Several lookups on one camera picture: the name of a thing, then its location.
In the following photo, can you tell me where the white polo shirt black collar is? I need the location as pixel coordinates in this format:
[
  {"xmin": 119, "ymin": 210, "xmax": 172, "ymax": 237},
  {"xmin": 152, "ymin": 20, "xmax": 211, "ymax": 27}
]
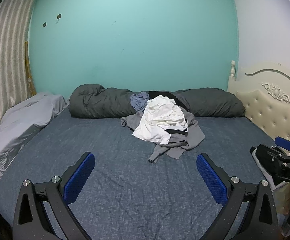
[{"xmin": 133, "ymin": 95, "xmax": 188, "ymax": 145}]

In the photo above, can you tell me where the blue-grey bed sheet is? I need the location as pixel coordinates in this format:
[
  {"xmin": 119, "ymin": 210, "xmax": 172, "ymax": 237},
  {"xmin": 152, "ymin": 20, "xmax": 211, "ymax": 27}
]
[{"xmin": 0, "ymin": 111, "xmax": 274, "ymax": 239}]

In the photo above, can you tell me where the striped beige curtain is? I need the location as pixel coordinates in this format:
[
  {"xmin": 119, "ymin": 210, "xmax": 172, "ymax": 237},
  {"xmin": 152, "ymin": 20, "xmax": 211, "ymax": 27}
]
[{"xmin": 0, "ymin": 0, "xmax": 35, "ymax": 121}]

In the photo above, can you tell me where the folded black white garment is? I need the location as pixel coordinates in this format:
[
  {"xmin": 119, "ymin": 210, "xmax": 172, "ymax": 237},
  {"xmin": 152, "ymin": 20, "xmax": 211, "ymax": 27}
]
[{"xmin": 250, "ymin": 146, "xmax": 287, "ymax": 192}]

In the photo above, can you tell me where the wooden frame by curtain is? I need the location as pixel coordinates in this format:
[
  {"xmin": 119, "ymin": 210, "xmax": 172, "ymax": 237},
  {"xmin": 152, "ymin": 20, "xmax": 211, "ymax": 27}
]
[{"xmin": 24, "ymin": 41, "xmax": 36, "ymax": 96}]

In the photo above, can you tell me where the light grey satin blanket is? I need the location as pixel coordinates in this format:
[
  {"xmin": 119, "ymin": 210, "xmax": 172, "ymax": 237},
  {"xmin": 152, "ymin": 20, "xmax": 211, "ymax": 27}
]
[{"xmin": 0, "ymin": 92, "xmax": 69, "ymax": 179}]

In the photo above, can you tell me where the dark grey rolled duvet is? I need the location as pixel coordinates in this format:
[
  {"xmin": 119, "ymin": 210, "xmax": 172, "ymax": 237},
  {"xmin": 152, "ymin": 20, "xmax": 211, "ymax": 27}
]
[{"xmin": 69, "ymin": 84, "xmax": 246, "ymax": 119}]

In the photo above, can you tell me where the blue-purple crumpled garment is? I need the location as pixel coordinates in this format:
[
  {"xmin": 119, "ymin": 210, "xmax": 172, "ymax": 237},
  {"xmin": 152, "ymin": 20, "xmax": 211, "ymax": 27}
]
[{"xmin": 130, "ymin": 92, "xmax": 149, "ymax": 112}]

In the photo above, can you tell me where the cream tufted headboard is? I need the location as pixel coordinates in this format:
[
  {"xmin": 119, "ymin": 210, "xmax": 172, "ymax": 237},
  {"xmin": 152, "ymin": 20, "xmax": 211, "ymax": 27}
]
[{"xmin": 228, "ymin": 61, "xmax": 290, "ymax": 140}]

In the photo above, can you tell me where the grey sweatshirt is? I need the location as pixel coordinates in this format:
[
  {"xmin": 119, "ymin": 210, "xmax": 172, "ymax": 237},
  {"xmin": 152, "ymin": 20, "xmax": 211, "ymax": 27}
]
[{"xmin": 121, "ymin": 108, "xmax": 205, "ymax": 163}]

